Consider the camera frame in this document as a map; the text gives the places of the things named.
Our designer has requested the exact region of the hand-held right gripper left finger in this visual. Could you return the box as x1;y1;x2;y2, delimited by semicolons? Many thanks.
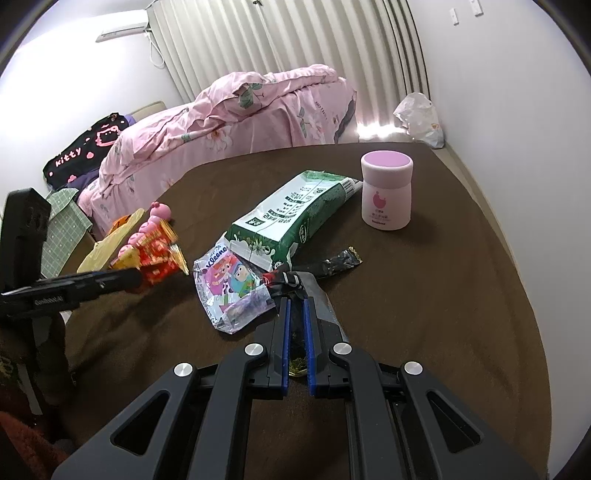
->
51;296;293;480

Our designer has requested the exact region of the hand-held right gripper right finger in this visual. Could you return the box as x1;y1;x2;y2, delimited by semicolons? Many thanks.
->
302;298;541;480

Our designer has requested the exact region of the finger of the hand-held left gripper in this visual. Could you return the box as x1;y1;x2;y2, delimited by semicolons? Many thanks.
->
69;268;144;304

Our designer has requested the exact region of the yellow plastic bag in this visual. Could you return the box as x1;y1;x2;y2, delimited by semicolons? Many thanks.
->
76;208;146;274

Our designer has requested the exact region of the black foil wrapper red print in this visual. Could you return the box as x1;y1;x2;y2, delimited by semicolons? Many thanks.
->
261;270;345;379

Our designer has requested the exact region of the red and gold snack wrapper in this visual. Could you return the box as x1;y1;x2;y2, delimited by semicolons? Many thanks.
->
111;219;189;289

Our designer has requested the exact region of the green checked cloth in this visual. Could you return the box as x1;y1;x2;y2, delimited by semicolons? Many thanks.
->
41;187;93;278

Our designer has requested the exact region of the cartoon print tissue packet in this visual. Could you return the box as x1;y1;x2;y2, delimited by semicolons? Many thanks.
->
193;244;278;334

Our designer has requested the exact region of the purple cloth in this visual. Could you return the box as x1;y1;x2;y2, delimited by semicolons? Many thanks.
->
67;168;102;190

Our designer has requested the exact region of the pink toy figure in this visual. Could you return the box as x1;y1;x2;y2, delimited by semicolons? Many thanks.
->
127;200;176;250

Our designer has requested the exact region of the small black foil wrapper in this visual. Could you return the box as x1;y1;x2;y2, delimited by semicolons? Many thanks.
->
295;246;364;278

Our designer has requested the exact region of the black cloth with pink print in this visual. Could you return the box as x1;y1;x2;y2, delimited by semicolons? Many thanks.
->
42;112;132;190

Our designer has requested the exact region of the green and white package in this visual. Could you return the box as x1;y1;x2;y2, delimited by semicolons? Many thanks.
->
225;170;363;272

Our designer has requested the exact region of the pink jar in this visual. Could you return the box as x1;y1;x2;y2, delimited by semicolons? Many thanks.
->
360;150;414;232

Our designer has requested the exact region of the beige headboard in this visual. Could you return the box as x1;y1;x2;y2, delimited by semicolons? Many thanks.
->
122;100;167;127

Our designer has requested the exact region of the red fuzzy clothing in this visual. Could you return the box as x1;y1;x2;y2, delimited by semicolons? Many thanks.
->
0;411;63;480

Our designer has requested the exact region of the pink floral duvet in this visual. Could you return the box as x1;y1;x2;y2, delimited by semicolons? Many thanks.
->
76;64;358;232

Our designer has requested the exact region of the white air conditioner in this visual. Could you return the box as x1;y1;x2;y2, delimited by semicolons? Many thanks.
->
96;7;151;43

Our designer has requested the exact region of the white plastic bag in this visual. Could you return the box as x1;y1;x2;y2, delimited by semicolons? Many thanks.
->
392;91;446;149

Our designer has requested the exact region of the white pleated curtain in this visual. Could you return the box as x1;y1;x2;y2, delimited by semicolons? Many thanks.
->
148;0;432;141

